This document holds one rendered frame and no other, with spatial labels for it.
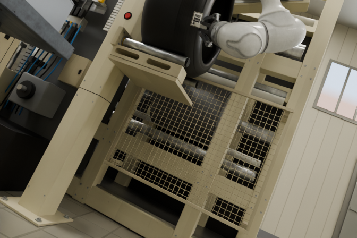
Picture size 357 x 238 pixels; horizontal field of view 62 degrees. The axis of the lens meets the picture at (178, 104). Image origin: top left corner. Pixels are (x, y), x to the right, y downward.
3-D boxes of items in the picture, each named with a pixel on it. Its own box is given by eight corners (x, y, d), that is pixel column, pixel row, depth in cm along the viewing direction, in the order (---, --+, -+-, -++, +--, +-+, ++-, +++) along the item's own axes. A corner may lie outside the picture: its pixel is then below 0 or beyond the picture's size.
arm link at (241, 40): (214, 53, 101) (248, 50, 105) (235, 66, 88) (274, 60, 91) (214, 21, 97) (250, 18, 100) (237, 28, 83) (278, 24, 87)
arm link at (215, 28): (213, 47, 100) (206, 43, 105) (236, 52, 104) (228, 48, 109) (220, 19, 97) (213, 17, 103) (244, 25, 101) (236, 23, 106)
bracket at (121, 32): (109, 43, 139) (119, 25, 140) (139, 75, 176) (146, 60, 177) (115, 44, 138) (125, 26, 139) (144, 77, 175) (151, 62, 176)
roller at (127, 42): (121, 36, 141) (127, 36, 145) (120, 46, 143) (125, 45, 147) (187, 58, 130) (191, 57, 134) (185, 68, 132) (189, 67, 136)
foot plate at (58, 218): (-7, 198, 134) (-4, 194, 134) (34, 198, 159) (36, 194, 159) (37, 226, 125) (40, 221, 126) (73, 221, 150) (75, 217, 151)
